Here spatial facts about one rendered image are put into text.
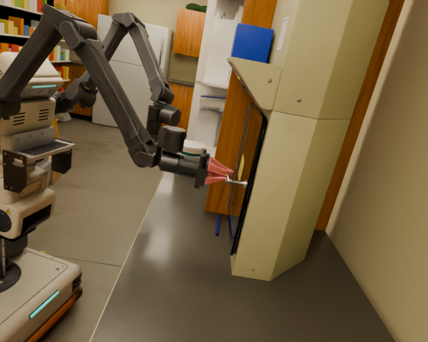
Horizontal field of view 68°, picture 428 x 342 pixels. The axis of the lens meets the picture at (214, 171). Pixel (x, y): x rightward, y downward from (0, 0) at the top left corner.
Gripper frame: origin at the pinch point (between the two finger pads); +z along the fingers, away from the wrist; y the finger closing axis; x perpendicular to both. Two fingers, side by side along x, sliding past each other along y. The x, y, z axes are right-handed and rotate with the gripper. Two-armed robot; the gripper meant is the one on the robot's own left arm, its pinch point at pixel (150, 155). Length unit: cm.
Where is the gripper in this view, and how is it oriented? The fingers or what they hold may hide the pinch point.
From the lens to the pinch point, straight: 129.3
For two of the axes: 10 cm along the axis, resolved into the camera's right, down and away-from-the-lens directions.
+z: -1.9, 9.2, 3.4
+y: 9.8, 1.8, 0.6
